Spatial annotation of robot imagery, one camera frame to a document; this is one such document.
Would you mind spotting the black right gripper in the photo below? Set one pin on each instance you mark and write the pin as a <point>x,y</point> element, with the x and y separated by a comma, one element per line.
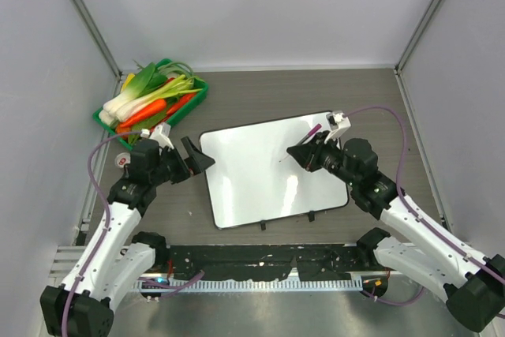
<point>308,154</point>

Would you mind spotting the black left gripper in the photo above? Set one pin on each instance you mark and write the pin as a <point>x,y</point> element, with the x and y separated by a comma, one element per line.
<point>196,160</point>

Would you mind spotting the white marker with pink cap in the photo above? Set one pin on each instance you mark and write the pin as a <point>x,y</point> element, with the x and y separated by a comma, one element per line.
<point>310,134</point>

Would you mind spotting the white whiteboard with black frame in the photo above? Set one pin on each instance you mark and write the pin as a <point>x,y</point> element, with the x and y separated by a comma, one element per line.
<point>253,180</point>

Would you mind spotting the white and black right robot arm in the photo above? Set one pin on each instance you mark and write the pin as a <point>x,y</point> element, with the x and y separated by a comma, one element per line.
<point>470,283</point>

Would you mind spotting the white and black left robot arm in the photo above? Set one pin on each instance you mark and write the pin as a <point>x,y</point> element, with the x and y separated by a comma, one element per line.
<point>85,302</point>

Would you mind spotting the red chili pepper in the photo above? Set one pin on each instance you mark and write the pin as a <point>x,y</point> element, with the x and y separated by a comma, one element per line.
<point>180,103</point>

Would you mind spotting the orange carrot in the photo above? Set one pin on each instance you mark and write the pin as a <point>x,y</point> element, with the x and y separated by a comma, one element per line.
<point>146,112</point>

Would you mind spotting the green spinach leaves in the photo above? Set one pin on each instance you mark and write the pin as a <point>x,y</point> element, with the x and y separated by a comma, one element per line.
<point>148,123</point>

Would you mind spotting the green plastic tray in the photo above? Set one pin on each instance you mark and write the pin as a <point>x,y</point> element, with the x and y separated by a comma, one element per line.
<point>171,69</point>

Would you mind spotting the red and blue drink can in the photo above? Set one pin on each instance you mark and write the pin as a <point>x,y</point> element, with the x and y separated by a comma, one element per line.
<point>122,159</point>

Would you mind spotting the white and green leek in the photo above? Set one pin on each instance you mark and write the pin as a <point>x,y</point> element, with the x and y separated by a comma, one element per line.
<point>129,102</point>

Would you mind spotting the green bok choy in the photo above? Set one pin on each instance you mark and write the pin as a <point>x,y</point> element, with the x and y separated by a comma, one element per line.
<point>148,79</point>

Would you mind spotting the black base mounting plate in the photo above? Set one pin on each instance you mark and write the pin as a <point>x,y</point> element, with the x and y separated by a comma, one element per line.
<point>267,263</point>

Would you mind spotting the yellow pepper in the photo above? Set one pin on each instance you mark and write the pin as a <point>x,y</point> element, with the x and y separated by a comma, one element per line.
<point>128,78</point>

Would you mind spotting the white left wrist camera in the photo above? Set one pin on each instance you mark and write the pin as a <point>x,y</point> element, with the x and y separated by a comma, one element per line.
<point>160,134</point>

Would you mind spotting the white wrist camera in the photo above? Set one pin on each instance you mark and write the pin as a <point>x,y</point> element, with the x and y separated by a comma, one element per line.
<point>160,134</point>
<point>339,124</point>

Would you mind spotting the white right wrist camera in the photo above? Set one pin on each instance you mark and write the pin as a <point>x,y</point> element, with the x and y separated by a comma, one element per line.
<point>339,124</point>

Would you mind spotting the white slotted cable duct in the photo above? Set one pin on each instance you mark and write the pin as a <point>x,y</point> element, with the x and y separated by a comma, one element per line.
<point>292,284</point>

